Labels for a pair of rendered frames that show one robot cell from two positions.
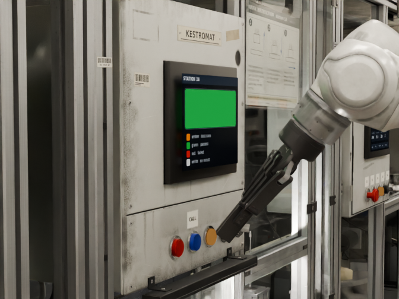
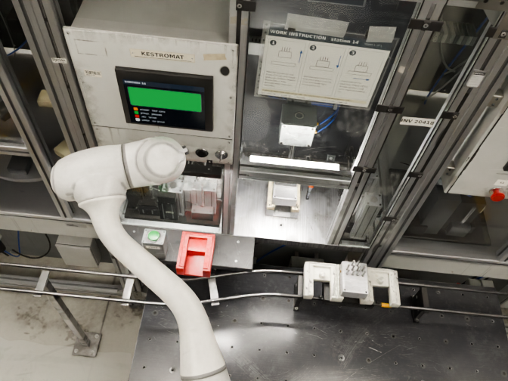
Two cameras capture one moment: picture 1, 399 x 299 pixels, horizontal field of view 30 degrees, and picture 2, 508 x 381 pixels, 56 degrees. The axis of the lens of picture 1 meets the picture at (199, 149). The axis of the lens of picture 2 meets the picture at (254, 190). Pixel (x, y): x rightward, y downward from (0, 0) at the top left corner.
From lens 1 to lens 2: 170 cm
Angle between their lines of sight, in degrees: 71
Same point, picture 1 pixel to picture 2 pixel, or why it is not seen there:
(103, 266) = (82, 137)
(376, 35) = (137, 156)
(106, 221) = (82, 122)
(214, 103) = (168, 97)
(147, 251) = (115, 141)
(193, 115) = (140, 100)
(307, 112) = not seen: hidden behind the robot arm
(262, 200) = not seen: hidden behind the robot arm
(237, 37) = (223, 58)
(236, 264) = (192, 171)
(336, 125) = not seen: hidden behind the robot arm
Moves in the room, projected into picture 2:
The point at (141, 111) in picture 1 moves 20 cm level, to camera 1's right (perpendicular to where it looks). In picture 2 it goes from (96, 87) to (116, 140)
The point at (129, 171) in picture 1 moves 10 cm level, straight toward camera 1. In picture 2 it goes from (90, 109) to (54, 121)
